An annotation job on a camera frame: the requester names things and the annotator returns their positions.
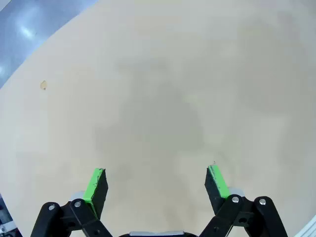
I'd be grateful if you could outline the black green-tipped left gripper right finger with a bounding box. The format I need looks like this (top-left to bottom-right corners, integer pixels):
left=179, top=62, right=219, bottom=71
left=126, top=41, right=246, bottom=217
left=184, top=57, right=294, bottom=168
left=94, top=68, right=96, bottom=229
left=197, top=164, right=289, bottom=237

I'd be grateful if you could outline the dark equipment clutter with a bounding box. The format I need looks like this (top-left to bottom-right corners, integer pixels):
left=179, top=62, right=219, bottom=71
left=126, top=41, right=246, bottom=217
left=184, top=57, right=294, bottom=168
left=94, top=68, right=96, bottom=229
left=0, top=194, right=18, bottom=237

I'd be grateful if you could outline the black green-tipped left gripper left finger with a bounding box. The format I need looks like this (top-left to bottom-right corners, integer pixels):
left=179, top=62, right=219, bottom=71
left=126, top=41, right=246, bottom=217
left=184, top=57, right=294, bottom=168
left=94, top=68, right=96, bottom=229
left=29, top=167, right=117, bottom=237

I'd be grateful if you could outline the white table frame rail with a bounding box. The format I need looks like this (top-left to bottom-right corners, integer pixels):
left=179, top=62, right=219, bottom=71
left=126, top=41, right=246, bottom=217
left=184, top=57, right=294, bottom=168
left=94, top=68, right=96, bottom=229
left=295, top=216, right=316, bottom=237

